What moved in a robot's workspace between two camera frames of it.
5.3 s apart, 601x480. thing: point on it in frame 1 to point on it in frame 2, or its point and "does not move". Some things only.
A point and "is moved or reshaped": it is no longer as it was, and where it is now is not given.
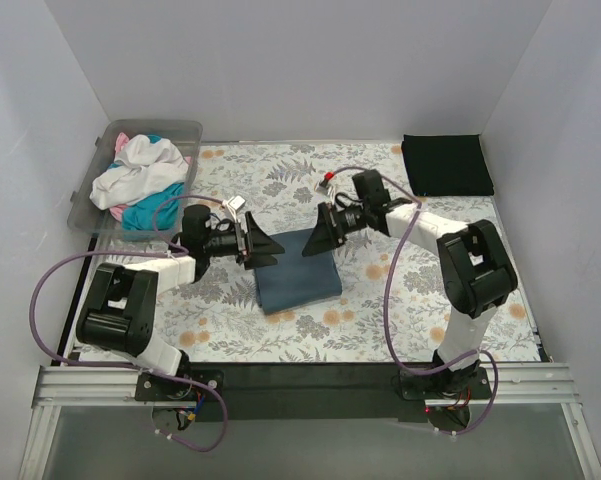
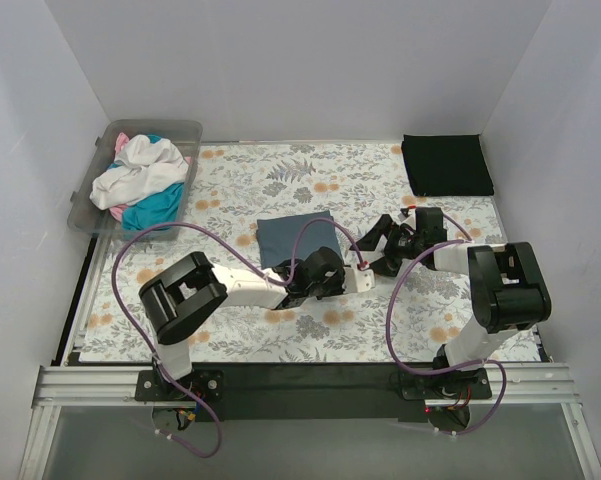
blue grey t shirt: [297, 278] is moved or reshaped
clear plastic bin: [138, 180] does not move
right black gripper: [325, 227] to [390, 246]
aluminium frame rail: [56, 387] does not move
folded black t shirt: [447, 165] does not move
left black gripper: [246, 240] to [290, 273]
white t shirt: [141, 168] does not move
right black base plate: [470, 384] does not move
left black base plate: [150, 387] does not move
